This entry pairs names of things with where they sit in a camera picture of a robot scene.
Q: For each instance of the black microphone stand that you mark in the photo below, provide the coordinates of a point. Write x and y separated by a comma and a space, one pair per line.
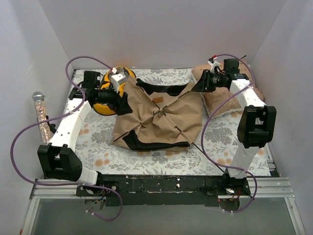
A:
52, 127

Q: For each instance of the beige patterned pillow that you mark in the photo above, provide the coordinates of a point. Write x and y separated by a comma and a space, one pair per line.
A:
221, 100

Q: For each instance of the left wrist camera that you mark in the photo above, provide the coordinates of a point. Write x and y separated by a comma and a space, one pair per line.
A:
118, 82

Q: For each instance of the aluminium frame rail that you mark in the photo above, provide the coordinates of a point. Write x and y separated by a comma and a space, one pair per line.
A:
269, 210

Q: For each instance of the glitter toy microphone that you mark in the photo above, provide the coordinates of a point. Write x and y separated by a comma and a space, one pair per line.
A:
41, 112

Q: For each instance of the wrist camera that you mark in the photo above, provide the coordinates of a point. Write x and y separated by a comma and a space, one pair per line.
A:
118, 82
214, 64

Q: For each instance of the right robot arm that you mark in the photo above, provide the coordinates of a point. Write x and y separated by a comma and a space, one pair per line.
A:
257, 122

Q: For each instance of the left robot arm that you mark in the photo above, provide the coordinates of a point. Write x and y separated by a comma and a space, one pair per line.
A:
57, 158

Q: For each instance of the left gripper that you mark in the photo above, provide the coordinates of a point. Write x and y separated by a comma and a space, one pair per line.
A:
119, 103

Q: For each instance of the floral table mat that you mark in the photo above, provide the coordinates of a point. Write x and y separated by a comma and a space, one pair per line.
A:
94, 148

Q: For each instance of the yellow double pet bowl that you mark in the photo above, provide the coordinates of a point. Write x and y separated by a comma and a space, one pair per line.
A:
106, 84

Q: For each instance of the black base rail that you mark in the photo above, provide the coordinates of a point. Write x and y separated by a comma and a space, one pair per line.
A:
137, 190

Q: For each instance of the beige fabric pet tent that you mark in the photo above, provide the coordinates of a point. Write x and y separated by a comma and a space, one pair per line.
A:
126, 125

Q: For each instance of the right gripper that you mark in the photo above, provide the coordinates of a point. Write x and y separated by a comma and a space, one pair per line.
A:
206, 81

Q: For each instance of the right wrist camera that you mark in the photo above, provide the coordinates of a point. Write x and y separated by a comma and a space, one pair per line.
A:
214, 64

